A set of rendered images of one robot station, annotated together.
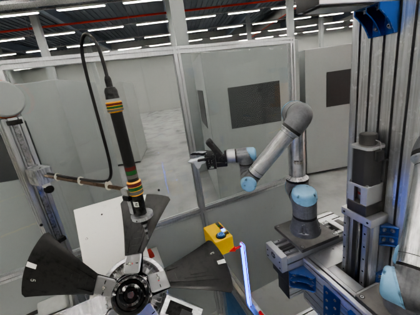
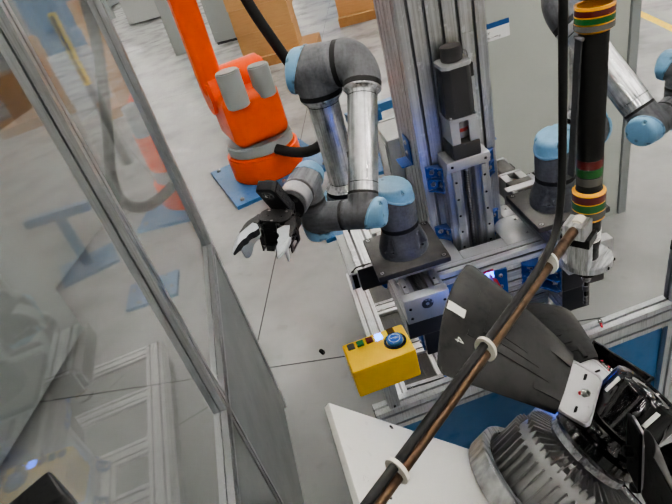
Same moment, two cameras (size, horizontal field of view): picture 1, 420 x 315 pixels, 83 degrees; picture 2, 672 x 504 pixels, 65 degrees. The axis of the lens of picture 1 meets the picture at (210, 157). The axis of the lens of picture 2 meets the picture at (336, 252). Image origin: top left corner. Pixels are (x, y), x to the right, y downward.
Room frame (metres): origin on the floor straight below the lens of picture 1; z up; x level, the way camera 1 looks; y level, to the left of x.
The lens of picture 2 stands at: (0.86, 0.91, 1.99)
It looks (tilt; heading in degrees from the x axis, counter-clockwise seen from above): 34 degrees down; 287
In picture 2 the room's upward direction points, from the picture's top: 17 degrees counter-clockwise
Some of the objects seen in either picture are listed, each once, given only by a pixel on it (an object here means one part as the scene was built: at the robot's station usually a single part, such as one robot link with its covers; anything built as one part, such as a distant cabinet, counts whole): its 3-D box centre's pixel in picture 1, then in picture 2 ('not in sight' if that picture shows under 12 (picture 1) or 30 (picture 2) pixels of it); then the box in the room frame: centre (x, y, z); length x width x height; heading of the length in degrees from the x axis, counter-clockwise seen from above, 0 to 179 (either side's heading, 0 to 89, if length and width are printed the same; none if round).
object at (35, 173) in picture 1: (39, 175); not in sight; (1.03, 0.77, 1.54); 0.10 x 0.07 x 0.08; 57
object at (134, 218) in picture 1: (137, 202); (585, 238); (0.69, 0.25, 1.50); 0.09 x 0.07 x 0.10; 57
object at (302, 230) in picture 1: (304, 221); (401, 234); (1.05, -0.43, 1.09); 0.15 x 0.15 x 0.10
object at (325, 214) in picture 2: (247, 173); (321, 217); (1.20, -0.19, 1.33); 0.11 x 0.08 x 0.11; 172
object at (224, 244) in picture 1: (218, 239); (381, 361); (1.10, 0.02, 1.02); 0.16 x 0.10 x 0.11; 22
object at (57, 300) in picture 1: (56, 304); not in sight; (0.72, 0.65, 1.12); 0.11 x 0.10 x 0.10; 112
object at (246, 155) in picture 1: (245, 155); (304, 183); (1.22, -0.19, 1.43); 0.11 x 0.08 x 0.09; 82
